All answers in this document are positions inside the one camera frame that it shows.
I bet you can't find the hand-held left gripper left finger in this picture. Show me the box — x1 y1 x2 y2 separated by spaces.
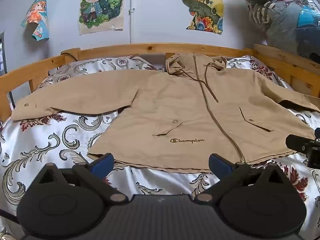
35 153 128 203

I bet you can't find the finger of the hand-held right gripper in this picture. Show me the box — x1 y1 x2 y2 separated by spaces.
286 134 312 153

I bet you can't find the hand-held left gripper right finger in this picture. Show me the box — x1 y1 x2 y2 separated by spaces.
194 153 288 203

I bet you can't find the tan hooded zip jacket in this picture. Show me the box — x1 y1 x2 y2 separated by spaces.
11 52 320 173

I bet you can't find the clear plastic bag of clothes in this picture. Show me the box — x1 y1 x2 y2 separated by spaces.
235 0 320 64

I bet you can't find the floral white bedspread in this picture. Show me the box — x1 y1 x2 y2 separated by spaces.
0 55 320 240

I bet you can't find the curled orange-haired cartoon poster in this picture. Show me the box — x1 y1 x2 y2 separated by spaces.
20 0 49 42

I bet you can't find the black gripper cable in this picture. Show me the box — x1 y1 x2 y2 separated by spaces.
0 209 21 227

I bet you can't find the black cable on bed frame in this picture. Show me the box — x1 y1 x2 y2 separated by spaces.
61 51 81 61

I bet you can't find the wooden bed frame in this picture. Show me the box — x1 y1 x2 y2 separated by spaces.
0 43 320 120

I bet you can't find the white wall pipe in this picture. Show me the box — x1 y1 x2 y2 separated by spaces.
128 0 136 44

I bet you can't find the blond cartoon figure wall poster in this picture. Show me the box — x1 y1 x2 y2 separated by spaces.
79 0 125 36

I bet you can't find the colourful landscape wall poster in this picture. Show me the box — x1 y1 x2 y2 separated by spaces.
182 0 224 34

